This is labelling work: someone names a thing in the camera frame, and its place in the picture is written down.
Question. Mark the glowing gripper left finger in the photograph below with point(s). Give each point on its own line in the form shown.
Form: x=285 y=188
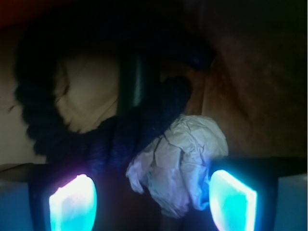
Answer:
x=63 y=199

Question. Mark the white paper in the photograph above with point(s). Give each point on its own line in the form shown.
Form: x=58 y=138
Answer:
x=174 y=166

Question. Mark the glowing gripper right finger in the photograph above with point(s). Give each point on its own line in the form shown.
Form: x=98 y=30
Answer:
x=243 y=194

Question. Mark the dark green tube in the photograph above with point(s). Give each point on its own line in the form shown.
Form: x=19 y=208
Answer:
x=133 y=80

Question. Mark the brown paper bag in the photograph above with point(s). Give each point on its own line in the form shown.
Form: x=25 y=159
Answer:
x=256 y=89

